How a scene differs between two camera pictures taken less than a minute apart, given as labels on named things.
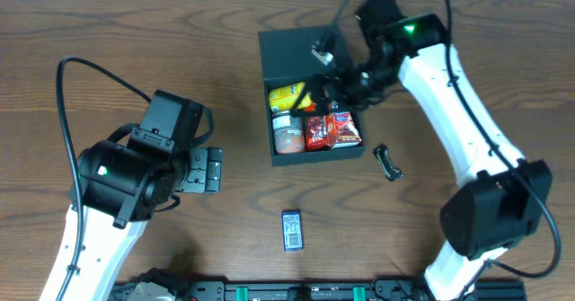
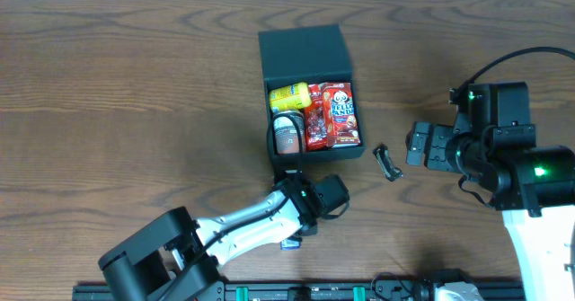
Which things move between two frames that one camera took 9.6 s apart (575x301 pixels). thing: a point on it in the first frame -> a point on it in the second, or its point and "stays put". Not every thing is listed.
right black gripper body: (337, 88) -> (431, 145)
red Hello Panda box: (341, 129) stays put
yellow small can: (286, 97) stays put
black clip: (390, 171) stays put
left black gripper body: (207, 170) -> (287, 175)
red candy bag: (316, 129) stays put
